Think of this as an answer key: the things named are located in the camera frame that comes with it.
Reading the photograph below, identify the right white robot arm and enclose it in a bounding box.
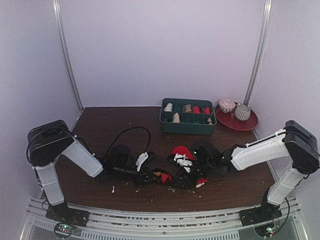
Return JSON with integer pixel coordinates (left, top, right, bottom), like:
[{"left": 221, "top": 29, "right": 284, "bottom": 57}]
[{"left": 167, "top": 120, "right": 320, "bottom": 221}]

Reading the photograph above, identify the green divided organizer box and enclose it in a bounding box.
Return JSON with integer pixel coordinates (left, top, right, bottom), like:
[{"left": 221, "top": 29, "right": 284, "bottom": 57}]
[{"left": 159, "top": 98, "right": 217, "bottom": 135}]

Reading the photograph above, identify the beige rolled sock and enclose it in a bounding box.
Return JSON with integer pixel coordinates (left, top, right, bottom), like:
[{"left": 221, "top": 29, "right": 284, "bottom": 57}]
[{"left": 163, "top": 102, "right": 173, "bottom": 112}]

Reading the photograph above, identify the red rolled sock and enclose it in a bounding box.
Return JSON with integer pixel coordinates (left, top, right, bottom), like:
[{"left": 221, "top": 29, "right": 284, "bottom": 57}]
[{"left": 192, "top": 105, "right": 202, "bottom": 114}]

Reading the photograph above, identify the black argyle sock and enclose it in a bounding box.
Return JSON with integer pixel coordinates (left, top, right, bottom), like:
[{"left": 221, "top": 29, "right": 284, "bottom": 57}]
[{"left": 152, "top": 168, "right": 176, "bottom": 186}]

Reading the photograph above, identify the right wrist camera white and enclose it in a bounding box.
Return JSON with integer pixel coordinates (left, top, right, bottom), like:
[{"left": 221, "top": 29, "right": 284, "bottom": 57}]
[{"left": 173, "top": 153, "right": 193, "bottom": 173}]

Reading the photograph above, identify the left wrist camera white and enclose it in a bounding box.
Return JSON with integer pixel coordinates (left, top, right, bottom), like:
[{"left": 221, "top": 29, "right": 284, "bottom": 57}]
[{"left": 135, "top": 152, "right": 149, "bottom": 172}]

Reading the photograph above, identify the right aluminium frame post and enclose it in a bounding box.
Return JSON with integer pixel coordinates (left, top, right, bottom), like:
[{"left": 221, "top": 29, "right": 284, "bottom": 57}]
[{"left": 243, "top": 0, "right": 273, "bottom": 107}]

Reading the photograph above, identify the aluminium front rail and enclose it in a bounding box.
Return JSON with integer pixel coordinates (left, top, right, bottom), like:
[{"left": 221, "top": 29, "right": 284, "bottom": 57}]
[{"left": 18, "top": 197, "right": 311, "bottom": 240}]

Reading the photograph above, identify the red plate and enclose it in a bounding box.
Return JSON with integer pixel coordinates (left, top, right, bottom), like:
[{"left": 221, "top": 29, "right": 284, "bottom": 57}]
[{"left": 214, "top": 103, "right": 259, "bottom": 131}]

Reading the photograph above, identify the striped ceramic cup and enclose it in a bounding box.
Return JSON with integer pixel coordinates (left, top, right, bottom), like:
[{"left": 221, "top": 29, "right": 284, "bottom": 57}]
[{"left": 234, "top": 104, "right": 251, "bottom": 121}]

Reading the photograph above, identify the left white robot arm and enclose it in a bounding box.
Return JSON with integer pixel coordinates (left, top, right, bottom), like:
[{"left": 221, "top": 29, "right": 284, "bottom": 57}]
[{"left": 26, "top": 120, "right": 160, "bottom": 222}]

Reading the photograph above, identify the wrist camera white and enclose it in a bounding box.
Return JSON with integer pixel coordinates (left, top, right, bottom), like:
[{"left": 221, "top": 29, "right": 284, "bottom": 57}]
[
  {"left": 135, "top": 152, "right": 149, "bottom": 172},
  {"left": 173, "top": 153, "right": 193, "bottom": 173}
]

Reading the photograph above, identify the red patterned bowl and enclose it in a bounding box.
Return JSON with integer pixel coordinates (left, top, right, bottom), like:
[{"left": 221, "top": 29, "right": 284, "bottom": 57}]
[{"left": 218, "top": 98, "right": 236, "bottom": 113}]

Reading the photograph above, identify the black braided cable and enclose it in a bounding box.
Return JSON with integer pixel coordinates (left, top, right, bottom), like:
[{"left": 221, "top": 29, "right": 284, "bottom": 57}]
[{"left": 103, "top": 126, "right": 152, "bottom": 161}]

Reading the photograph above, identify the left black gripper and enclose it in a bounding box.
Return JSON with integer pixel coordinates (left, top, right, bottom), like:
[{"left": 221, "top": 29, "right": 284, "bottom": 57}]
[{"left": 114, "top": 165, "right": 159, "bottom": 188}]

